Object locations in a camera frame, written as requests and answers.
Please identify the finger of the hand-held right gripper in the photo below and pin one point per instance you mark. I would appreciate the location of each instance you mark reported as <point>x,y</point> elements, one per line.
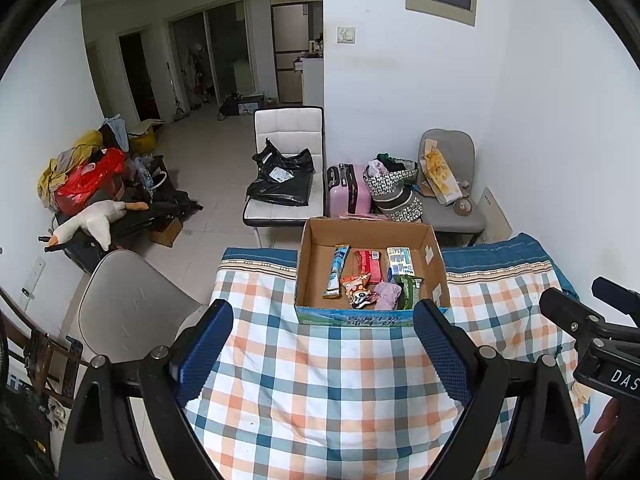
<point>570,312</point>
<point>617,294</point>

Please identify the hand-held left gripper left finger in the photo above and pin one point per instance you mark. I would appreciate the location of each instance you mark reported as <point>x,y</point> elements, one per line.
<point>202,355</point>

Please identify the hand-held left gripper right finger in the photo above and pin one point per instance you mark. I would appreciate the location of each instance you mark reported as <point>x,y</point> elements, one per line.
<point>442,350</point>

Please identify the green snack packet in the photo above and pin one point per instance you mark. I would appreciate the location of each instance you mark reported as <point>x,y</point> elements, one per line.
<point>410,292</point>

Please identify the pale purple snack packet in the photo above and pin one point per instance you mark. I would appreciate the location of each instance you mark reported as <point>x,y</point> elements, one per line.
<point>387,296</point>

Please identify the white and blue packet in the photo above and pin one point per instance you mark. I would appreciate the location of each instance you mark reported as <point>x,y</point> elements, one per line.
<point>400,260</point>

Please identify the orange panda snack packet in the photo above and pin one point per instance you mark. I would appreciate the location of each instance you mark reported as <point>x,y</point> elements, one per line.
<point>359,292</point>

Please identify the red snack packet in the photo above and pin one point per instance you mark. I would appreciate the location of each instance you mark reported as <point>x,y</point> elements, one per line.
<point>367,262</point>

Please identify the long blue tube packet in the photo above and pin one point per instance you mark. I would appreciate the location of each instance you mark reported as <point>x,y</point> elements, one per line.
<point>337,270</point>

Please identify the cardboard box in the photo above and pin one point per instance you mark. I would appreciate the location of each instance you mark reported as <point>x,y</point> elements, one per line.
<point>317,260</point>

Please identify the person's right hand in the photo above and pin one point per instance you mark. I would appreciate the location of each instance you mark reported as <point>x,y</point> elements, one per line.
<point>605,435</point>

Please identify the grey round-backed chair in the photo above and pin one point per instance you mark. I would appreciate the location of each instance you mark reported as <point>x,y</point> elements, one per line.
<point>130,300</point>

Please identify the checked blanket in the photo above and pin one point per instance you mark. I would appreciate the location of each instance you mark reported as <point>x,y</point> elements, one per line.
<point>325,385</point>

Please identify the white board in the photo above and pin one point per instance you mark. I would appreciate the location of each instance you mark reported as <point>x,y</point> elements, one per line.
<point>495,215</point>

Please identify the grey upholstered chair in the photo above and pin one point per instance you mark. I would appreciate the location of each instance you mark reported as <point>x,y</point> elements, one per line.
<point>450,222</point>

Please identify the small brown carton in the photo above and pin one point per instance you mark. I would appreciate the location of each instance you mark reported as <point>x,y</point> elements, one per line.
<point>166,231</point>

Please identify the tape roll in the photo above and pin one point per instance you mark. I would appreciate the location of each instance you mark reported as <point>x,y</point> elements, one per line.
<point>462,206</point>

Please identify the patterned fabric hat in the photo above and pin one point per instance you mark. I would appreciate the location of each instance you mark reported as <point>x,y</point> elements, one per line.
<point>402,207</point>

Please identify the dark wooden chair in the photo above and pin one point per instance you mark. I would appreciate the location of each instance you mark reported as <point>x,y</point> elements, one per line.
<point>40,355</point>

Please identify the white goose plush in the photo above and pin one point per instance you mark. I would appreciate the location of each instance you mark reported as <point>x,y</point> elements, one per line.
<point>95,220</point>

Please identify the yellow snack bag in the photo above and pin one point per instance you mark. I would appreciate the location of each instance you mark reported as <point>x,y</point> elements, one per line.
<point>440,172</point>

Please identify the patterned tote bag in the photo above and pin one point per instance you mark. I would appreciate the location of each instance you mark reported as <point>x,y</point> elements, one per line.
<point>387,180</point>

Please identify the pink suitcase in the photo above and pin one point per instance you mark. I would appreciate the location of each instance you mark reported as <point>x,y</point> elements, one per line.
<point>350,192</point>

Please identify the black plastic bag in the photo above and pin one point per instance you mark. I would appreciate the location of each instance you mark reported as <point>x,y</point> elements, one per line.
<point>282,180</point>

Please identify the red plastic bag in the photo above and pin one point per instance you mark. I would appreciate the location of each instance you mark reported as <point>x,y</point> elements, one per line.
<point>85,182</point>

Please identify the yellow cloth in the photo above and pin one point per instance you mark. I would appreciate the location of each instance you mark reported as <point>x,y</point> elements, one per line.
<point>50,175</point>

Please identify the light blue cloth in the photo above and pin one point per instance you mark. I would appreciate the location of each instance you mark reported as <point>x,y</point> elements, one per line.
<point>117,132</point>

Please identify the white padded chair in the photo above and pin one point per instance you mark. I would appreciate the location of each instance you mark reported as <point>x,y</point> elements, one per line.
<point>287,127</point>

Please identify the black floor bag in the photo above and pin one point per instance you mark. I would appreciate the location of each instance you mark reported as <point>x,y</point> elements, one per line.
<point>232,106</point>

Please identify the refrigerator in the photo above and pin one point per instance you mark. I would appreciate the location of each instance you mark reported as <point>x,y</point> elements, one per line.
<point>290,50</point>

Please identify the black folded frame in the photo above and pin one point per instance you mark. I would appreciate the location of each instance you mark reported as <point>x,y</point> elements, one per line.
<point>160,212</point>

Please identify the wall switch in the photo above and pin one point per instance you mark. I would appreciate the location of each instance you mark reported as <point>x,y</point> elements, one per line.
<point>346,35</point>

